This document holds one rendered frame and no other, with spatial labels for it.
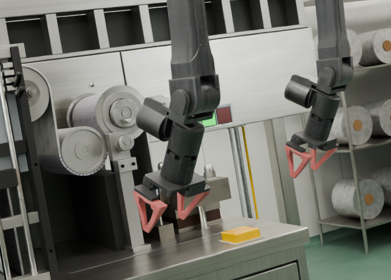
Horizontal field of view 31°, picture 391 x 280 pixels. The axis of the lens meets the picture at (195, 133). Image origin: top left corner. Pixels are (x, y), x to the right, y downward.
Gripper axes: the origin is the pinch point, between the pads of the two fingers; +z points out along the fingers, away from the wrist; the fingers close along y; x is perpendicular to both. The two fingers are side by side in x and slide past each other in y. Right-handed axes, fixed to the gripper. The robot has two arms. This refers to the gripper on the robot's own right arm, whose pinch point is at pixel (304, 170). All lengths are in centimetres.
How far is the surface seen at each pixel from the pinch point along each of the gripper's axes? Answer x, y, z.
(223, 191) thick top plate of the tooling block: -23.8, -6.0, 19.7
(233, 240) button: -5.8, 12.9, 19.0
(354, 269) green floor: -63, -251, 156
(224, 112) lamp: -54, -43, 14
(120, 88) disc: -50, 14, -2
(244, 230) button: -5.8, 9.0, 17.4
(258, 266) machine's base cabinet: 0.2, 8.2, 24.7
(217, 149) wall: -184, -245, 126
